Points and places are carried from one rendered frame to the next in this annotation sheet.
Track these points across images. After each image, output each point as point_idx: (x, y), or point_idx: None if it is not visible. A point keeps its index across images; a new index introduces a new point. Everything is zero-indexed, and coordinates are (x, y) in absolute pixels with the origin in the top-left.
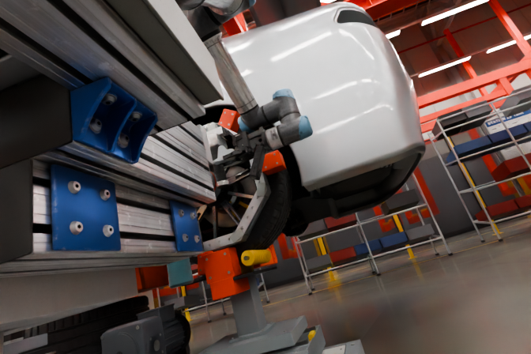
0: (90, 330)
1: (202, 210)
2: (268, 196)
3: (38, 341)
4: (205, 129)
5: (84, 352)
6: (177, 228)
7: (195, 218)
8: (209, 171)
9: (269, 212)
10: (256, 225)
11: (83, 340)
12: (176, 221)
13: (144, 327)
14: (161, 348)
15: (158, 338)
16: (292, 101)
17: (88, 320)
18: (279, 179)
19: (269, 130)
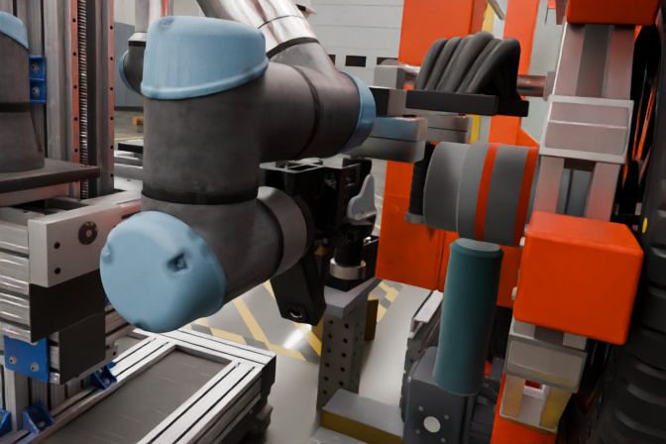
0: (508, 323)
1: None
2: (561, 384)
3: (332, 310)
4: (41, 224)
5: (499, 343)
6: (4, 348)
7: (42, 345)
8: (29, 300)
9: (590, 436)
10: (582, 430)
11: (499, 328)
12: (4, 341)
13: (413, 387)
14: (442, 435)
15: (439, 418)
16: (144, 118)
17: (508, 308)
18: (628, 363)
19: None
